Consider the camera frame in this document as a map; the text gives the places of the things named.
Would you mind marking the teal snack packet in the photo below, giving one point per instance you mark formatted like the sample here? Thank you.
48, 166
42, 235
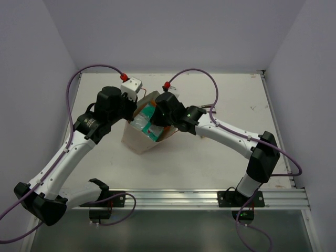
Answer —
142, 122

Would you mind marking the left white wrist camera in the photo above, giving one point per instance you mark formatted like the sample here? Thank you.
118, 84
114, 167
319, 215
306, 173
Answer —
132, 86

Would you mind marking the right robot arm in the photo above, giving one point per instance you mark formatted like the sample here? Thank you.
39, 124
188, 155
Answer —
262, 159

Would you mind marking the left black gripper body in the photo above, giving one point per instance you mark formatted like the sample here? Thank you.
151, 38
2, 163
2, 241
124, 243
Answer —
130, 107

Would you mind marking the right black base bracket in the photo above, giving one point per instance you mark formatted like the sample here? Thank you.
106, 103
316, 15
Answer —
231, 198

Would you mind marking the aluminium mounting rail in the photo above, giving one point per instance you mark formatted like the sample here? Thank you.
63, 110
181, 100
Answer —
211, 199

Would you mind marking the black base bracket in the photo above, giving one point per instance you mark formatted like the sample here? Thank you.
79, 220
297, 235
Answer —
101, 210
231, 198

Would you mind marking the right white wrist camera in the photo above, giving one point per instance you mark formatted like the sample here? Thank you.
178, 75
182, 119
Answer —
167, 87

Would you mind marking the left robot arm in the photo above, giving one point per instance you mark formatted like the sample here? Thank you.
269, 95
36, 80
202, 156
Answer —
44, 196

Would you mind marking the left black base bracket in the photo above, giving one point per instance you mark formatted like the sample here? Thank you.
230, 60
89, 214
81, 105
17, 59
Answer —
101, 210

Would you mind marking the white paper bag orange handles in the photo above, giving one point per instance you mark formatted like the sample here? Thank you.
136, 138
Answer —
137, 141

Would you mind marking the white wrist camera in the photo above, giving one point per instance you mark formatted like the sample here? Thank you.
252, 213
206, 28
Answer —
132, 86
167, 87

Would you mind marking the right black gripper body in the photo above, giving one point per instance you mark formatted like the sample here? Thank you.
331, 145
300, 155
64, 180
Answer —
160, 120

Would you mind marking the brown chocolate bar wrapper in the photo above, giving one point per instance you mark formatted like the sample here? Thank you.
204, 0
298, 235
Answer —
207, 108

